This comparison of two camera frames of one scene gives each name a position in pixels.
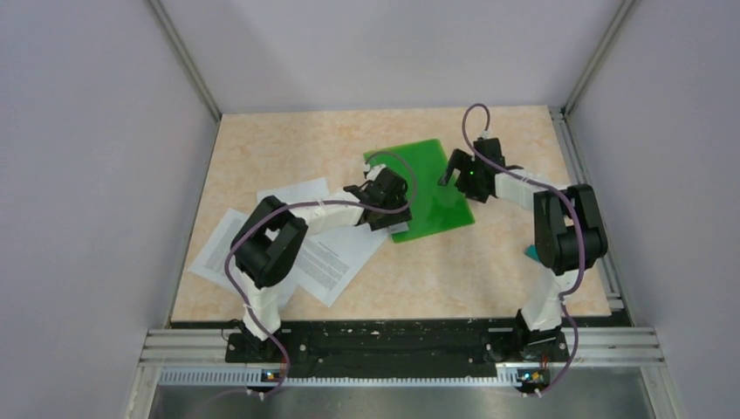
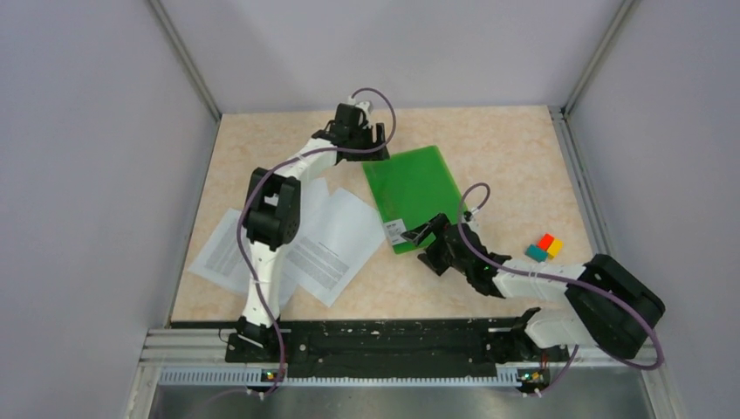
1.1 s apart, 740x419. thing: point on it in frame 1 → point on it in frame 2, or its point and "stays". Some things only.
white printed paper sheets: x=308 y=190 stays
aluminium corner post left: x=161 y=15 stays
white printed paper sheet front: x=328 y=261 stays
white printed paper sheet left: x=209 y=263 stays
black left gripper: x=396 y=217 → x=366 y=129
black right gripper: x=462 y=161 → x=430 y=257
